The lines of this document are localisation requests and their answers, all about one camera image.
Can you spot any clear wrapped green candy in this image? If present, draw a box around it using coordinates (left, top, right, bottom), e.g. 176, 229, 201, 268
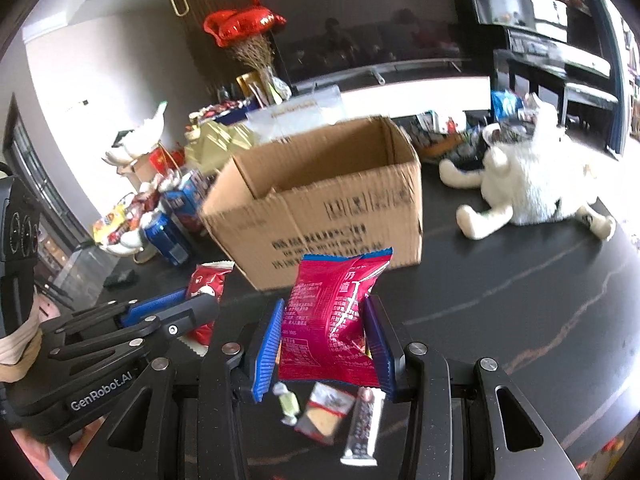
272, 382, 300, 427

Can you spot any upper white shell dish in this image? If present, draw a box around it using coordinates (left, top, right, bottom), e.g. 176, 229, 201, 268
102, 101, 168, 167

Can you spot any blue soda can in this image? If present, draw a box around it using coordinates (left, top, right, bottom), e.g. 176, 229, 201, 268
140, 210, 192, 266

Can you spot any white shell snack bowl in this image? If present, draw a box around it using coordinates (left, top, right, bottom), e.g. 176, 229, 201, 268
92, 174, 164, 266

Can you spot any piano stool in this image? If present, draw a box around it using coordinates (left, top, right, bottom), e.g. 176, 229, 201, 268
559, 82, 618, 132

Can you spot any white plush toy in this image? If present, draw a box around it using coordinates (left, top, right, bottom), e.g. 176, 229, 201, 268
439, 93, 616, 240

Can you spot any dried flower vase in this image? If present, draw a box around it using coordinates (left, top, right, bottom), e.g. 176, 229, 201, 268
231, 34, 292, 105

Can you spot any white tv cabinet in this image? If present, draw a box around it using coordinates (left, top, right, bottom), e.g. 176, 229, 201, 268
290, 75, 493, 122

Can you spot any clear long candy bar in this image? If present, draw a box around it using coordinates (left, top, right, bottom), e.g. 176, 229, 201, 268
341, 387, 386, 467

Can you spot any pink red snack bag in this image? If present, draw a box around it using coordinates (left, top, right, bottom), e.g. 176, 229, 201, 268
278, 248, 393, 387

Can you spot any person's left hand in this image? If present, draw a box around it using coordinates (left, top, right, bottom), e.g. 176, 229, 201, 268
11, 417, 105, 480

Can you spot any blue snack tray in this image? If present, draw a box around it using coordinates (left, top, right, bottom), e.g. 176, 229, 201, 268
189, 99, 258, 126

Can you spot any yellow cracker packet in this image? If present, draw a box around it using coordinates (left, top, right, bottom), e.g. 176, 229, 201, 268
294, 382, 356, 445

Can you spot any red white snack bag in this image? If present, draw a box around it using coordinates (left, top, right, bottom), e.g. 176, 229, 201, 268
180, 260, 235, 358

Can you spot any metal snack bowl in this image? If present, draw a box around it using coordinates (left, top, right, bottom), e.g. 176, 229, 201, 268
394, 110, 488, 169

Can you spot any brown cardboard box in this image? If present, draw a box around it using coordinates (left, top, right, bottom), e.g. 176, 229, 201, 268
200, 117, 423, 290

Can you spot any blue candy tube container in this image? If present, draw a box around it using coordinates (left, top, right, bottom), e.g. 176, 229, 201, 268
160, 169, 209, 234

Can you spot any black television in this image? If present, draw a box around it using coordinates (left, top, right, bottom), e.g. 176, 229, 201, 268
262, 0, 468, 84

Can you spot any gold mountain shaped tin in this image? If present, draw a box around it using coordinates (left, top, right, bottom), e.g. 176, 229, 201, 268
184, 122, 255, 176

